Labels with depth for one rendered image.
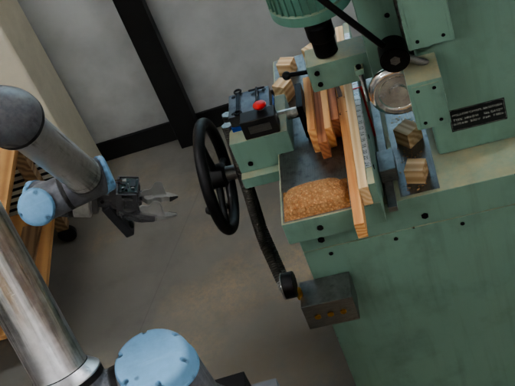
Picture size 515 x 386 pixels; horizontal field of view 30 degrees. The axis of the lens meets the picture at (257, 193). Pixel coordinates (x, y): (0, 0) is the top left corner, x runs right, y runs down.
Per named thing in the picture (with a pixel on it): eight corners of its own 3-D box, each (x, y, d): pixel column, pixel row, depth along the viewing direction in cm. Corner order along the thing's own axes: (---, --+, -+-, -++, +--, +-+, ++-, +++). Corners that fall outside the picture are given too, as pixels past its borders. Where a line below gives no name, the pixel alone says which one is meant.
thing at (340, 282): (306, 304, 230) (297, 282, 224) (356, 292, 227) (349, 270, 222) (308, 331, 223) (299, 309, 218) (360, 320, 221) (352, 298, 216)
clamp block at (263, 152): (241, 135, 230) (228, 106, 224) (295, 121, 227) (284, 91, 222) (241, 175, 219) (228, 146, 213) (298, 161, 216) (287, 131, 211)
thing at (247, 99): (233, 109, 223) (225, 89, 219) (278, 96, 221) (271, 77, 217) (233, 144, 213) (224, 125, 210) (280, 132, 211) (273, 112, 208)
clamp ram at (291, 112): (280, 120, 224) (268, 90, 218) (310, 112, 222) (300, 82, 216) (281, 145, 217) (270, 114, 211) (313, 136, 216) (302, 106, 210)
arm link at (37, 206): (51, 178, 224) (60, 172, 236) (7, 199, 224) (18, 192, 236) (70, 214, 225) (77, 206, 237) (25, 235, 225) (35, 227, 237)
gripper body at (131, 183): (139, 195, 237) (90, 194, 236) (140, 220, 243) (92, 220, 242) (141, 175, 243) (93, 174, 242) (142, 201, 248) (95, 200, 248)
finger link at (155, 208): (172, 207, 237) (137, 201, 238) (173, 225, 241) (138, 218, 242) (176, 200, 239) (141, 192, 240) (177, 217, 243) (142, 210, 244)
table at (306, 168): (244, 88, 249) (236, 70, 245) (358, 58, 243) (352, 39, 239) (246, 256, 204) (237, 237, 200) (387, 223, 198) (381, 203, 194)
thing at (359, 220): (336, 75, 231) (331, 61, 228) (343, 73, 230) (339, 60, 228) (358, 238, 189) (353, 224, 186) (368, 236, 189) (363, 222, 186)
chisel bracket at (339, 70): (313, 80, 217) (303, 50, 212) (374, 64, 215) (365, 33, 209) (316, 99, 212) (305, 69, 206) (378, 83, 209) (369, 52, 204)
